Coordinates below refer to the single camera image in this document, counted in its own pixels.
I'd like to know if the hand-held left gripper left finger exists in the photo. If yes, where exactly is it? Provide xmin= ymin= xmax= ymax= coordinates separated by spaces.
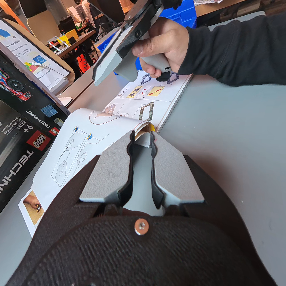
xmin=79 ymin=130 xmax=135 ymax=206

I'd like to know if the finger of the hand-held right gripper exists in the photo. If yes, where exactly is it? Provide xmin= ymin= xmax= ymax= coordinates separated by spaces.
xmin=115 ymin=50 xmax=138 ymax=82
xmin=92 ymin=26 xmax=134 ymax=87

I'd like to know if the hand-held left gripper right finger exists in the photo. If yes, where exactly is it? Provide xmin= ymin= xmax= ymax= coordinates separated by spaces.
xmin=150 ymin=131 xmax=205 ymax=210

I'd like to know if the lego instruction booklet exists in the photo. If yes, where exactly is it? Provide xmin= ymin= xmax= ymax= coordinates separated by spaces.
xmin=18 ymin=67 xmax=194 ymax=238

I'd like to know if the person's right forearm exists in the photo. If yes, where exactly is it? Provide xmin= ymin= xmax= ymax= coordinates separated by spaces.
xmin=178 ymin=12 xmax=286 ymax=87

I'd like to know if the black lego set box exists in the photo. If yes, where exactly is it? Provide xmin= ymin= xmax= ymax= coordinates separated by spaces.
xmin=0 ymin=49 xmax=70 ymax=213

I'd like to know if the person's right hand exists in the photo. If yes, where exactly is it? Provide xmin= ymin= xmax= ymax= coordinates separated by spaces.
xmin=131 ymin=17 xmax=190 ymax=79

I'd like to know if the yellow container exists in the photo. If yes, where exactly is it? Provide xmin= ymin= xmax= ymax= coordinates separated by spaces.
xmin=59 ymin=29 xmax=79 ymax=46

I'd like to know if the blue plastic bin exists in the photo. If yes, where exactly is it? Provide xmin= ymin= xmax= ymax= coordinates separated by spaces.
xmin=96 ymin=0 xmax=197 ymax=75

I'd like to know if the wooden chair back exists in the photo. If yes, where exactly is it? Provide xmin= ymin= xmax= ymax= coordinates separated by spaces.
xmin=27 ymin=16 xmax=62 ymax=46

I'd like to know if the printed instruction sheet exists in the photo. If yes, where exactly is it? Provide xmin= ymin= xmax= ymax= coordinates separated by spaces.
xmin=0 ymin=20 xmax=71 ymax=95

